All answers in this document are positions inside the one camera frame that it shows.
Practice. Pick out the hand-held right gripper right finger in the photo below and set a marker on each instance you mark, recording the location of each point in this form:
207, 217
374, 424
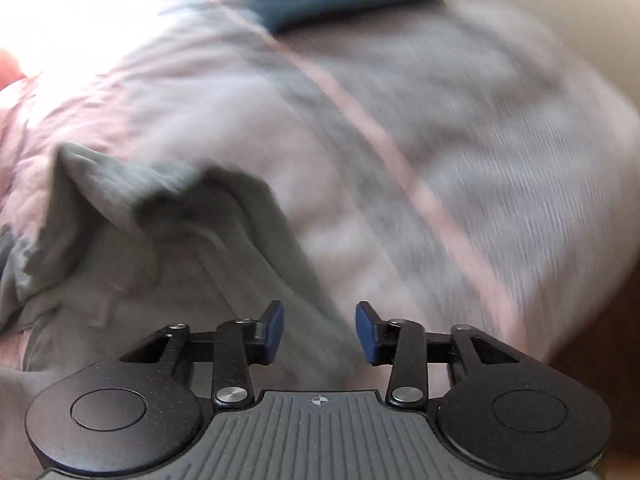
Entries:
365, 335

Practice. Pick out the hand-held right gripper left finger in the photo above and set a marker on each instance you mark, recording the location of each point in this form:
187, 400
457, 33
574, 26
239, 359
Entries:
273, 332

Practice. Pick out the grey pants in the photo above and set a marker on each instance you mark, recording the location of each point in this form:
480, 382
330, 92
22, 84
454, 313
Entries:
105, 185

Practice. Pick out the pink bed blanket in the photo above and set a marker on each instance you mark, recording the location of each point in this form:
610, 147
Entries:
450, 110

